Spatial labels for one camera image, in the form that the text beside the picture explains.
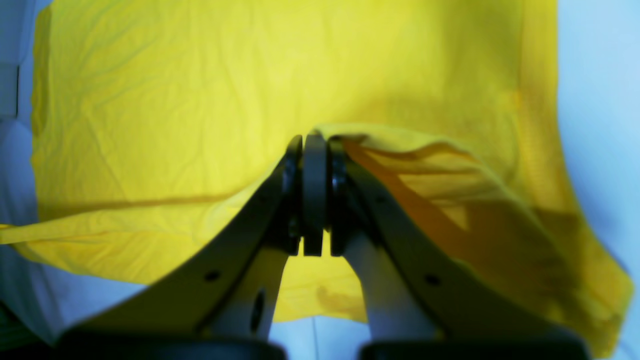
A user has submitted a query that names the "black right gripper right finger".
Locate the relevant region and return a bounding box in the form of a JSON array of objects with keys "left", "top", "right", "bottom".
[{"left": 327, "top": 137, "right": 591, "bottom": 360}]

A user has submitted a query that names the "yellow orange T-shirt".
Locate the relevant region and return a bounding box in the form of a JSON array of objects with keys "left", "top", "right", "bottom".
[{"left": 1, "top": 0, "right": 634, "bottom": 359}]

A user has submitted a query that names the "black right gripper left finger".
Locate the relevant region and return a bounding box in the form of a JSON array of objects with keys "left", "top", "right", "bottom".
[{"left": 57, "top": 134, "right": 329, "bottom": 360}]

